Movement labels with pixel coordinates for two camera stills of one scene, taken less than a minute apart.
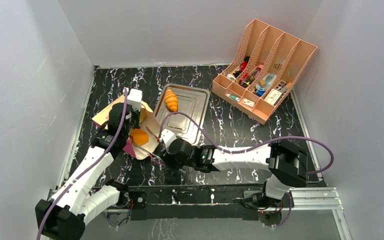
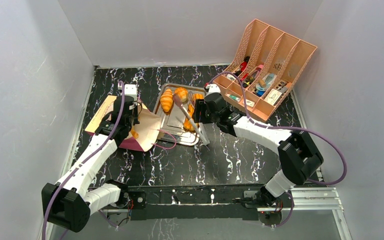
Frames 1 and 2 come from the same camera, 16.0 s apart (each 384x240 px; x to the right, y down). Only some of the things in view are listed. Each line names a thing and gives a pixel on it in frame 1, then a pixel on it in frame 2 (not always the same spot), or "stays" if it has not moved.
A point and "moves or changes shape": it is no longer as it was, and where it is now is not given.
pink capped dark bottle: x=256 y=72 stays
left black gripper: x=136 y=113 stays
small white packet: x=248 y=102 stays
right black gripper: x=163 y=150 → x=198 y=112
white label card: x=272 y=96 stays
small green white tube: x=233 y=97 stays
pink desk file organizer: x=262 y=70 stays
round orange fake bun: x=138 y=136 → x=182 y=93
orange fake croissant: x=170 y=100 moves or changes shape
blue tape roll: x=260 y=90 stays
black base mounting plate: x=190 y=203 stays
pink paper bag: x=149 y=124 moves or changes shape
